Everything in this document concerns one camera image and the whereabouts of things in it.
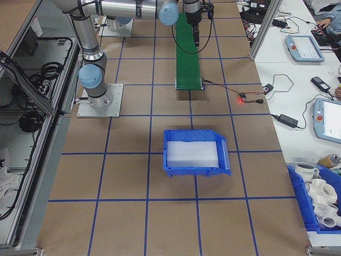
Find forearm in light blue sleeve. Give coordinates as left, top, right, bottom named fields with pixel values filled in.
left=321, top=0, right=341, bottom=27

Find light blue teach pendant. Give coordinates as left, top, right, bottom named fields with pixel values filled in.
left=285, top=34, right=326, bottom=63
left=311, top=97, right=341, bottom=146

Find black power adapter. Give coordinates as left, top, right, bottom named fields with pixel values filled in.
left=278, top=114, right=299, bottom=127

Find blue plastic parts bin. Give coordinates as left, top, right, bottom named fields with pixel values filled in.
left=162, top=129, right=232, bottom=177

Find white printed mug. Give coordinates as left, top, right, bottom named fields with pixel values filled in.
left=294, top=162, right=320, bottom=185

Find yellow packet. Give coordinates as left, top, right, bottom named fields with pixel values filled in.
left=318, top=154, right=341, bottom=170

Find deep blue storage bin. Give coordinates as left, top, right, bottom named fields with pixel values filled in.
left=287, top=163, right=341, bottom=233

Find white pipe fitting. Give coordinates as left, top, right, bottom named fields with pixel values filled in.
left=312, top=202, right=341, bottom=229
left=304, top=178, right=338, bottom=207

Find white crumpled cloth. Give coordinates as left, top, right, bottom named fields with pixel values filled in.
left=0, top=165, right=20, bottom=206

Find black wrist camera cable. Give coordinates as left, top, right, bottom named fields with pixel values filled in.
left=172, top=15, right=214, bottom=55

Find red black twin wire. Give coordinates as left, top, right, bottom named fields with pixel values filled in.
left=203, top=78, right=242, bottom=96

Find aluminium profile post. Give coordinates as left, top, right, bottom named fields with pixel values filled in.
left=249, top=0, right=283, bottom=61

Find white square base plate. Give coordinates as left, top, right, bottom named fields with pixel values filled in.
left=76, top=83, right=125, bottom=118
left=98, top=17, right=134, bottom=37

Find long black cable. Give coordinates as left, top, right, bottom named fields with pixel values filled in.
left=37, top=36, right=78, bottom=63

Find coiled black cable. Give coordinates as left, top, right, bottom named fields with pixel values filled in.
left=39, top=61, right=65, bottom=81
left=19, top=109, right=45, bottom=133

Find black cable bundle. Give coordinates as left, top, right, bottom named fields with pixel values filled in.
left=28, top=74, right=54, bottom=94

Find aluminium profile rail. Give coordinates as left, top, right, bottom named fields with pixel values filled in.
left=305, top=231, right=341, bottom=256
left=0, top=246, right=44, bottom=256

